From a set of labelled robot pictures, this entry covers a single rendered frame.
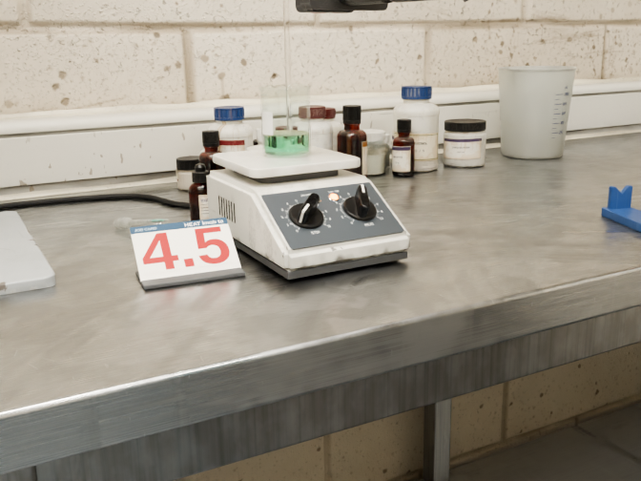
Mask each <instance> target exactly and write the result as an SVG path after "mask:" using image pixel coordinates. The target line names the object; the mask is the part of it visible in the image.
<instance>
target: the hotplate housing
mask: <svg viewBox="0 0 641 481"><path fill-rule="evenodd" d="M206 177H207V194H208V209H209V219H217V218H226V219H227V221H228V225H229V228H230V231H231V235H232V238H233V241H234V245H235V246H236V247H237V248H239V249H241V250H242V251H244V252H245V253H247V254H248V255H250V256H252V257H253V258H255V259H256V260H258V261H260V262H262V263H263V264H265V265H266V266H268V267H269V268H271V269H273V270H274V271H276V272H277V273H279V274H281V275H282V276H283V277H284V278H286V279H287V280H292V279H297V278H302V277H308V276H313V275H319V274H324V273H329V272H335V271H340V270H345V269H350V268H356V267H361V266H367V265H371V264H377V263H383V262H388V261H397V260H403V259H407V251H405V250H406V249H408V247H410V234H409V233H408V232H407V230H406V229H405V227H404V226H403V224H402V223H401V222H400V220H399V219H398V217H397V216H396V215H395V213H394V212H393V210H392V209H391V208H390V206H389V205H388V204H387V202H386V201H385V199H384V198H383V196H382V195H381V194H380V192H379V191H378V189H377V188H376V187H375V185H374V184H373V182H372V181H371V180H370V179H367V178H366V176H362V175H359V174H356V173H352V172H349V171H345V170H334V171H324V172H316V173H307V174H298V175H290V176H281V177H272V178H250V177H247V176H245V175H243V174H240V173H238V172H235V171H233V170H230V169H223V170H214V171H210V175H208V176H206ZM364 182H370V183H371V185H372V186H373V187H374V189H375V190H376V192H377V193H378V194H379V196H380V197H381V198H382V200H383V202H384V203H385V204H386V206H387V207H388V209H389V210H390V211H391V213H392V214H393V216H394V217H395V218H396V220H397V221H398V222H399V224H400V225H401V227H402V228H403V230H404V231H403V232H402V233H399V234H393V235H387V236H381V237H375V238H369V239H363V240H352V241H346V242H340V243H334V244H328V245H323V246H316V247H310V248H304V249H299V250H293V249H291V248H290V247H289V245H288V243H287V241H286V240H285V238H284V236H283V235H282V233H281V232H280V230H279V227H278V226H277V224H276V222H275V220H274V219H273V217H272V215H271V213H270V212H269V210H268V208H267V206H266V205H265V203H264V201H263V199H262V197H261V195H269V194H276V193H285V192H293V191H300V190H308V189H317V188H324V187H332V186H340V185H348V184H356V183H364Z"/></svg>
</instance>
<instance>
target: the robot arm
mask: <svg viewBox="0 0 641 481"><path fill-rule="evenodd" d="M417 1H431V0H296V10H297V11H298V12H311V13H327V12H333V13H349V12H353V11H354V10H386V9H387V7H388V3H393V2H396V3H401V2H417Z"/></svg>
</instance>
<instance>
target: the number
mask: <svg viewBox="0 0 641 481"><path fill-rule="evenodd" d="M134 238H135V242H136V247H137V252H138V256H139V260H140V265H141V269H142V274H143V275H145V274H153V273H159V272H167V271H175V270H181V269H189V268H196V267H203V266H210V265H218V264H225V263H232V262H237V260H236V257H235V254H234V250H233V247H232V244H231V241H230V238H229V235H228V231H227V228H226V224H217V225H208V226H199V227H191V228H182V229H174V230H165V231H156V232H148V233H139V234H134Z"/></svg>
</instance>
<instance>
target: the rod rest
mask: <svg viewBox="0 0 641 481"><path fill-rule="evenodd" d="M631 195H632V186H631V185H627V186H625V187H624V188H623V189H622V190H621V191H619V190H618V189H617V188H616V187H614V186H610V188H609V199H608V207H602V214H601V216H603V217H605V218H607V219H609V220H613V221H615V222H618V223H620V224H622V225H625V226H627V227H629V228H631V229H633V230H635V231H638V232H640V233H641V211H640V210H637V209H634V208H632V207H631Z"/></svg>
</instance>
